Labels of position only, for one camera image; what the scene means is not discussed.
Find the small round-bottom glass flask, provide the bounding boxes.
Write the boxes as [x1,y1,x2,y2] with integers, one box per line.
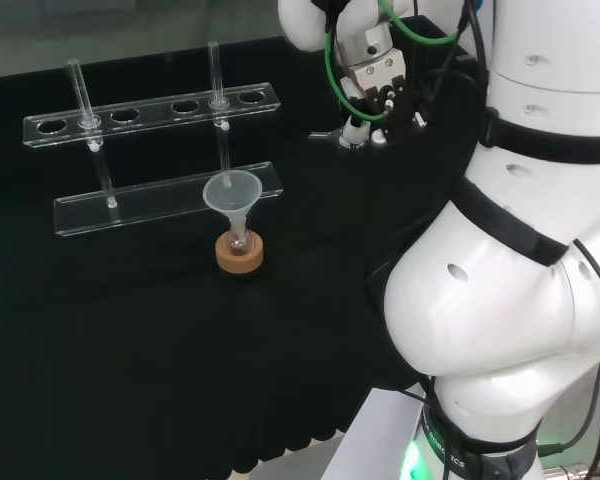
[227,227,254,259]

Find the translucent plastic funnel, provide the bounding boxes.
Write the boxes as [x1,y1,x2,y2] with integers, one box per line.
[202,169,264,251]

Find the black bench cloth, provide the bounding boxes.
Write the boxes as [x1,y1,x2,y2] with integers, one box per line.
[0,14,481,474]

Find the cork ring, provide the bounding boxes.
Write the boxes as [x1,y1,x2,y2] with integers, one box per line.
[214,232,265,275]

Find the green cable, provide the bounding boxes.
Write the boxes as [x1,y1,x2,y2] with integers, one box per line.
[323,0,462,122]

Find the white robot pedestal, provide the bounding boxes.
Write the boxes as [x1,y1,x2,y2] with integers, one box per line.
[323,387,434,480]

